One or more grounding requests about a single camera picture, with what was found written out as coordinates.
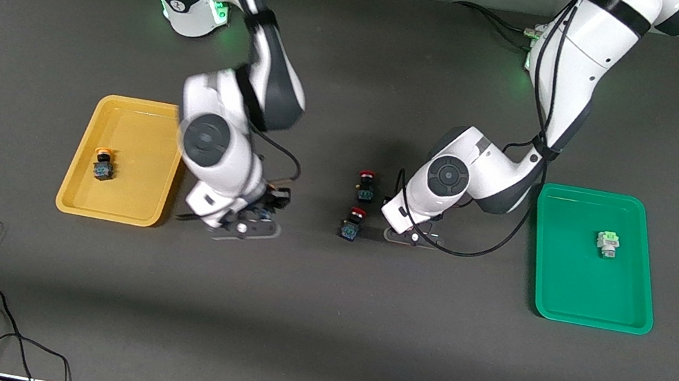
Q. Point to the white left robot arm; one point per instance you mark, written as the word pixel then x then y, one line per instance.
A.
pixel 586 59

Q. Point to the dark grey table mat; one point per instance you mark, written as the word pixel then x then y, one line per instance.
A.
pixel 311 353

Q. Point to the green white push button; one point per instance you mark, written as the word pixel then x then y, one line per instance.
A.
pixel 608 243

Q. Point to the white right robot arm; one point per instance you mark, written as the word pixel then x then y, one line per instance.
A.
pixel 215 141

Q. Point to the yellow push button green terminal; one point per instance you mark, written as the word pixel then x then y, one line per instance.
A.
pixel 103 166

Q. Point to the green plastic tray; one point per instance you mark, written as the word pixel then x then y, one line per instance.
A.
pixel 575 281

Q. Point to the yellow plastic tray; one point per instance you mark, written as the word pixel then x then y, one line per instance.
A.
pixel 122 194

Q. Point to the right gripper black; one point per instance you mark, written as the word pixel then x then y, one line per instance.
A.
pixel 274 199

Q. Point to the red push button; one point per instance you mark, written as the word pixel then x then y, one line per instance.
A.
pixel 366 188
pixel 351 226

